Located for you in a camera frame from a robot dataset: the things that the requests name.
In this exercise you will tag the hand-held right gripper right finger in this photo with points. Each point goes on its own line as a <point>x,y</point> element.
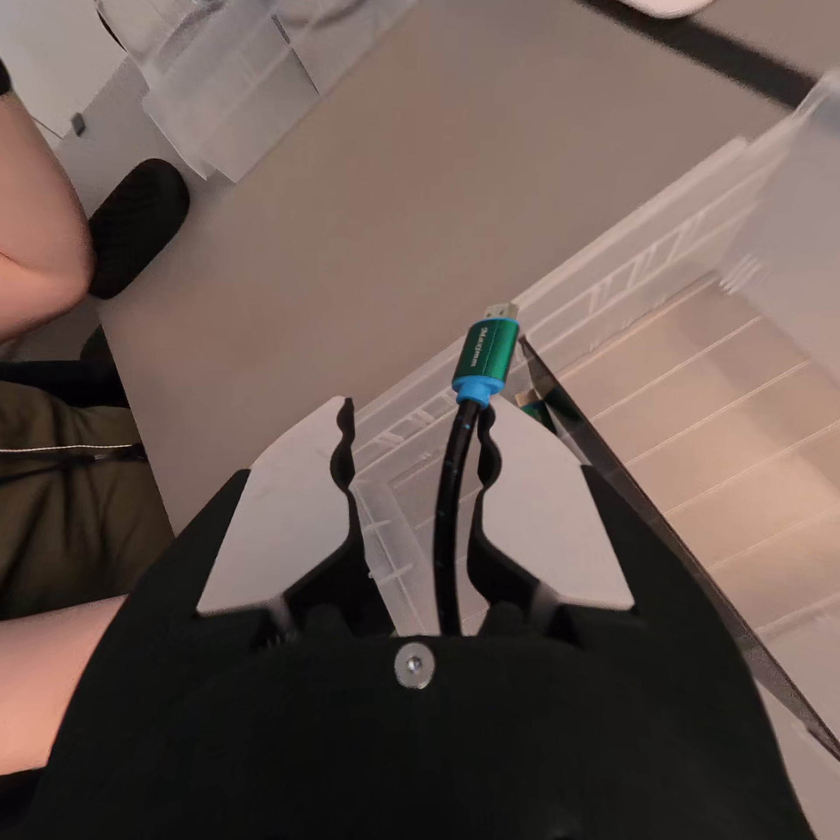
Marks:
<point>551,525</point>

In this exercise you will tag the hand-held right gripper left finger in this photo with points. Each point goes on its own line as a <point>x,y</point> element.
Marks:
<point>275,525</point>

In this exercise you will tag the clear plastic bin with divider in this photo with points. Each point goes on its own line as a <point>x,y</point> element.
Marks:
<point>689,394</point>

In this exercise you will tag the person's right forearm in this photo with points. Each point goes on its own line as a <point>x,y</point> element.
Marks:
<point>46,682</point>

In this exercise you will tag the person's left forearm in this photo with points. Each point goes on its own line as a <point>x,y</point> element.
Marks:
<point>39,229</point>

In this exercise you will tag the black bin divider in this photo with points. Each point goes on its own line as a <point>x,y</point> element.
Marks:
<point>558,407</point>

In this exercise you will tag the black textured oval pad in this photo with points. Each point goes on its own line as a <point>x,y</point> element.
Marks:
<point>138,229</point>

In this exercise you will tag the white sign stand base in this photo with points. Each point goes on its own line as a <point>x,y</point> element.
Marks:
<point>663,6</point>

